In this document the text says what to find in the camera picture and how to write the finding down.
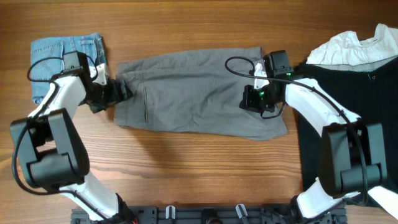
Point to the white garment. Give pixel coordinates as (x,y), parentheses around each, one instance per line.
(346,49)

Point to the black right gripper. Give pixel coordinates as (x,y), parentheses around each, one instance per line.
(249,99)

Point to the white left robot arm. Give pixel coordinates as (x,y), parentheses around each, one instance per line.
(49,156)

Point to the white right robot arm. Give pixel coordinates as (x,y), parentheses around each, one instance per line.
(350,143)

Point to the grey cotton shorts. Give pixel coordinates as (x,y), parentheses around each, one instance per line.
(194,91)

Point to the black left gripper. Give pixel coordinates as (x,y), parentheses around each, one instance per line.
(115,95)

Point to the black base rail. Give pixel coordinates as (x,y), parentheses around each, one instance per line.
(266,214)

